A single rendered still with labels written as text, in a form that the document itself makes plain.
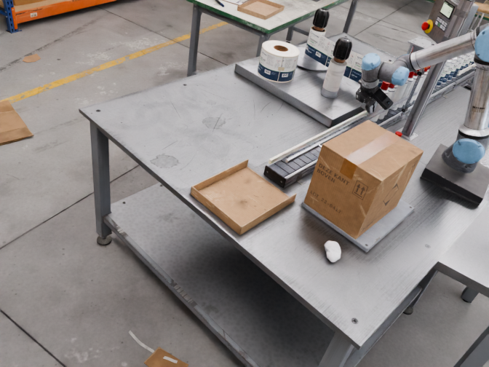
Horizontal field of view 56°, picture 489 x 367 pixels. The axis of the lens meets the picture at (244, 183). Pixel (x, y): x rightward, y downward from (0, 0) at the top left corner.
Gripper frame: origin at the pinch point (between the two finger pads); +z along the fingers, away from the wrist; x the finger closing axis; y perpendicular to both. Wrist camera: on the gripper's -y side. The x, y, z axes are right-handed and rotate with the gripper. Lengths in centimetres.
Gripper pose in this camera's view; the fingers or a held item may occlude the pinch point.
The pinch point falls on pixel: (372, 112)
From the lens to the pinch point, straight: 230.2
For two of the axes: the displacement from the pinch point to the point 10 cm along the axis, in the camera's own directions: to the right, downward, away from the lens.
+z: 2.1, 4.8, 8.5
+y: -7.1, -5.3, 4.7
